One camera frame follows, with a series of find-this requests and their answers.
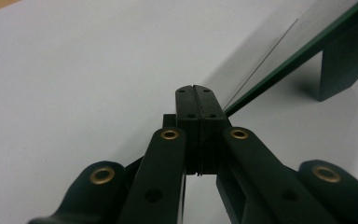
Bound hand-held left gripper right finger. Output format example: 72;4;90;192
194;84;233;176

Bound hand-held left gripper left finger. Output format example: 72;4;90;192
162;84;202;176

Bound white paper sheet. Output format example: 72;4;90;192
0;0;358;224

